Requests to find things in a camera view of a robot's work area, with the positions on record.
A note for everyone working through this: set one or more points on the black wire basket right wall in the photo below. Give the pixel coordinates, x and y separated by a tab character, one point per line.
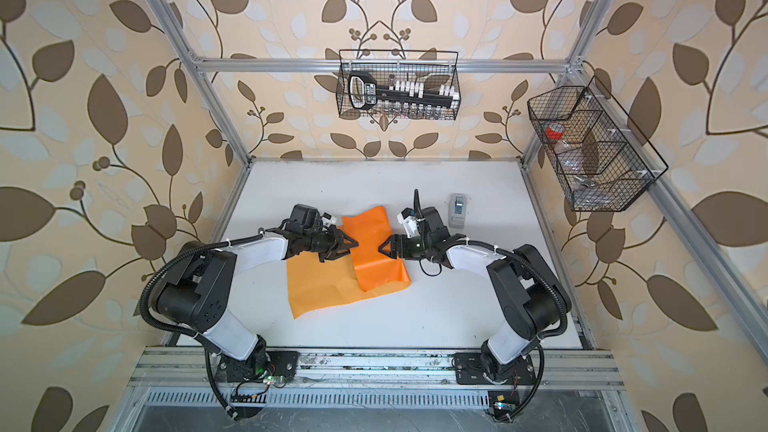
619	157

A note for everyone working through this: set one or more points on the black white tool in basket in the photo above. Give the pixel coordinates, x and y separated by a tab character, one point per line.
365	93

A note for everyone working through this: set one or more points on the orange wrapping paper sheet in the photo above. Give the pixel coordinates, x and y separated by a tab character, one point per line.
363	274

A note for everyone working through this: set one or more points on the black wire basket back wall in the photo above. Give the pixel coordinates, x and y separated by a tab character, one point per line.
434	67

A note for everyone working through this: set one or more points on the black wire basket wall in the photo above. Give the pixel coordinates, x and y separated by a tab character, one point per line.
619	157
434	67

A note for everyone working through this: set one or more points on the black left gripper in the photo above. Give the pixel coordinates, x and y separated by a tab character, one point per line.
338	243

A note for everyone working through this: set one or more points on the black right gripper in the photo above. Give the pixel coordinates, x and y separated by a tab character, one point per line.
395	245

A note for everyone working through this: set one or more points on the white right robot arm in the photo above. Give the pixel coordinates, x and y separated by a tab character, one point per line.
531	298

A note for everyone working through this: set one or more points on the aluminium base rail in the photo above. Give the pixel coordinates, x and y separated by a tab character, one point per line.
399	368

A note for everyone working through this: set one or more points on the aluminium frame post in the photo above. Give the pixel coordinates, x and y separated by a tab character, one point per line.
183	50

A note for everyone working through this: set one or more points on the grey tape dispenser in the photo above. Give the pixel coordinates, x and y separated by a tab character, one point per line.
457	211

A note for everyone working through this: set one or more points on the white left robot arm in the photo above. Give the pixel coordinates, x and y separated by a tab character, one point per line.
189	295

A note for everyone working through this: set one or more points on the red capped clear bottle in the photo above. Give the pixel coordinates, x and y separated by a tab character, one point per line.
569	157

